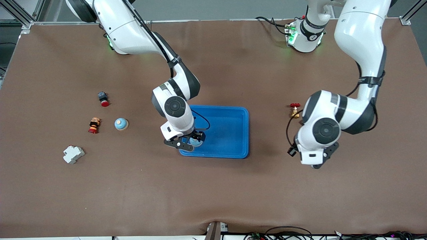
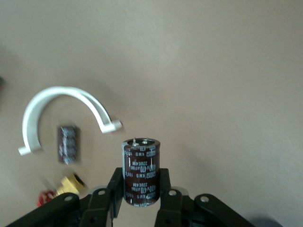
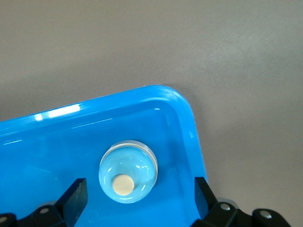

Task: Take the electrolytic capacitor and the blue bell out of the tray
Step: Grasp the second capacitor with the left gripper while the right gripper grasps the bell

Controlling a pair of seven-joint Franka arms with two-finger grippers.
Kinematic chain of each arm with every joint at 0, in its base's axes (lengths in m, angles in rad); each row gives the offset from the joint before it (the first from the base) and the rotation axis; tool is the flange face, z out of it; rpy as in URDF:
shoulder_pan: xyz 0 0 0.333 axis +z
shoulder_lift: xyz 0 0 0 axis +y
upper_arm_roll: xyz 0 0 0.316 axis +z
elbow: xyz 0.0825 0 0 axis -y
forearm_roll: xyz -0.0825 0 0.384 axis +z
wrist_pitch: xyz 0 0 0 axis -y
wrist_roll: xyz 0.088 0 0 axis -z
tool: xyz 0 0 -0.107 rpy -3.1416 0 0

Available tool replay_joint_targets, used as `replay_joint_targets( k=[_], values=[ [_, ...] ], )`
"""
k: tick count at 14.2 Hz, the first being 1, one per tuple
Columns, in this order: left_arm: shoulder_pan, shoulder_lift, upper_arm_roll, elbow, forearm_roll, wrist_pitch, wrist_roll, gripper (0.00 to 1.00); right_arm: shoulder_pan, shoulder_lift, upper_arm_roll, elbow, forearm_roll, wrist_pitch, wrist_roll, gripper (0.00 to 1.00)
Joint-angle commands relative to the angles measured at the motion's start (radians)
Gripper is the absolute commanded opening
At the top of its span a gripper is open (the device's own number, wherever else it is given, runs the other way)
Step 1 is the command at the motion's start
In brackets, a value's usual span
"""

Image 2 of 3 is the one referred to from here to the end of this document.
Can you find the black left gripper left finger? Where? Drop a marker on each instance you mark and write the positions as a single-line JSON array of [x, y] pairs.
[[101, 203]]

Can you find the white curved pipe clamp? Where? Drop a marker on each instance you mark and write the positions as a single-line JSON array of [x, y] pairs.
[[30, 111]]

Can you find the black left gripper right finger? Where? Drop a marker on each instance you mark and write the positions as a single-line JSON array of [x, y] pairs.
[[175, 208]]

